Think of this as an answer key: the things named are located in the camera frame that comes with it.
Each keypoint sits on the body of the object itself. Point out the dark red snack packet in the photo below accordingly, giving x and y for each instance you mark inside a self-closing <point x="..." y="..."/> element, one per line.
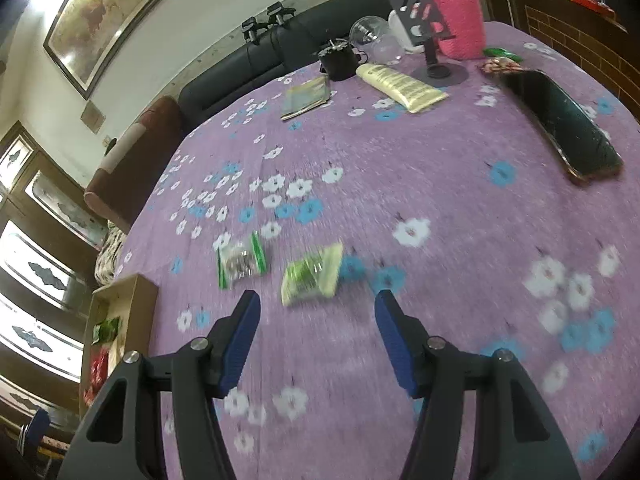
<point x="99" y="365"/>

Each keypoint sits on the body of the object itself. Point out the purple floral tablecloth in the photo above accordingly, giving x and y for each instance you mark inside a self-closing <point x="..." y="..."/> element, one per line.
<point x="450" y="270"/>

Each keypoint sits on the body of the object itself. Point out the clear green-edged snack packet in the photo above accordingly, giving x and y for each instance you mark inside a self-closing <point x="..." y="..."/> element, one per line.
<point x="240" y="262"/>

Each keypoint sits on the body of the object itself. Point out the flat paper packet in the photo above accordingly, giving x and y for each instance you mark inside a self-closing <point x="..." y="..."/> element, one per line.
<point x="305" y="97"/>

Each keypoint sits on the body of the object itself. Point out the cream squeeze tube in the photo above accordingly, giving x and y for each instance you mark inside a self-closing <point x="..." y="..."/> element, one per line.
<point x="400" y="87"/>

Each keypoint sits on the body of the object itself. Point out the black smartphone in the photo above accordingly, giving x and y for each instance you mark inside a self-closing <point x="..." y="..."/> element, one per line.
<point x="565" y="125"/>

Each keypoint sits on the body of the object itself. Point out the light green pale-ended snack packet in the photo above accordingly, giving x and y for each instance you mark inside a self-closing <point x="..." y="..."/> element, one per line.
<point x="310" y="277"/>

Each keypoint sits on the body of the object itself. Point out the maroon bolster cushion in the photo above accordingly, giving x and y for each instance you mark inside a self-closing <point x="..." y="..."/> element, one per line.
<point x="135" y="160"/>

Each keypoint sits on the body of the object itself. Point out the green white snack packet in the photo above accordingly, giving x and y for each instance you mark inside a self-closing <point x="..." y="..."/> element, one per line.
<point x="106" y="331"/>

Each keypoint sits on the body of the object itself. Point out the red wrapped candy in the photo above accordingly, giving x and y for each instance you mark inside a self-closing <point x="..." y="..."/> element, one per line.
<point x="500" y="66"/>

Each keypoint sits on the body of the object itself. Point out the large framed painting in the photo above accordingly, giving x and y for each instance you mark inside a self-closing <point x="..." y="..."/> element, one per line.
<point x="90" y="15"/>

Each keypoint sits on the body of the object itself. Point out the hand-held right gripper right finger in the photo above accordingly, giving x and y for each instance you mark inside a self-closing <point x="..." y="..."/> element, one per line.
<point x="395" y="345"/>

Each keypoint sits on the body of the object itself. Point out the black leather sofa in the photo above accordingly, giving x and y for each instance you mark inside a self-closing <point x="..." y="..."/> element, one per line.
<point x="225" y="85"/>

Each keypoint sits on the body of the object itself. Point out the wall socket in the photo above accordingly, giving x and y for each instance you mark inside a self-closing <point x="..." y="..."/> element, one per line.
<point x="110" y="143"/>

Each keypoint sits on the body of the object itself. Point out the wooden glass-door cabinet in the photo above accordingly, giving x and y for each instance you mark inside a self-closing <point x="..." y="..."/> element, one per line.
<point x="30" y="240"/>

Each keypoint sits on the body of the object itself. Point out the green wrapped candy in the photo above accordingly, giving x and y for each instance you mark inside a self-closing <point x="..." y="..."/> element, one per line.
<point x="497" y="51"/>

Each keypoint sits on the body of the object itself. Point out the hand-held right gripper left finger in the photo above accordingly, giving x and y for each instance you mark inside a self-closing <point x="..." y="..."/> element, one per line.
<point x="245" y="340"/>

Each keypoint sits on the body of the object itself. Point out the small framed picture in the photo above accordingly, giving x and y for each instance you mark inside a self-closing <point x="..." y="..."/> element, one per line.
<point x="93" y="117"/>

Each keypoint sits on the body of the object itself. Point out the cardboard box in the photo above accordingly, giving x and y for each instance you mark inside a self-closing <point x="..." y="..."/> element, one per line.
<point x="137" y="305"/>

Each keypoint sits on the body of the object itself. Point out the black clamp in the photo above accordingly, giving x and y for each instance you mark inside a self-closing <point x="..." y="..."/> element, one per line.
<point x="280" y="14"/>
<point x="252" y="30"/>

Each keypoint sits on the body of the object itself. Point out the floral cushion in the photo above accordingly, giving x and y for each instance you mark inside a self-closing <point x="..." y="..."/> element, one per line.
<point x="109" y="255"/>

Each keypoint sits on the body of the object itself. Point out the small black container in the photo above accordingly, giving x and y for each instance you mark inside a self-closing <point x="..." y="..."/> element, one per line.
<point x="339" y="62"/>

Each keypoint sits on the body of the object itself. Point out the bottle in pink knitted sleeve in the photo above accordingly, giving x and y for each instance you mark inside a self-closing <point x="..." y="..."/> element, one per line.
<point x="462" y="20"/>

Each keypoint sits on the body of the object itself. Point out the black phone stand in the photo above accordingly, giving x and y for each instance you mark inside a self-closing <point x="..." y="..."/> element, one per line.
<point x="417" y="10"/>

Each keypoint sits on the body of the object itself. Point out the clear plastic cup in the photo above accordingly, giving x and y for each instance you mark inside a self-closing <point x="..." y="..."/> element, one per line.
<point x="370" y="32"/>

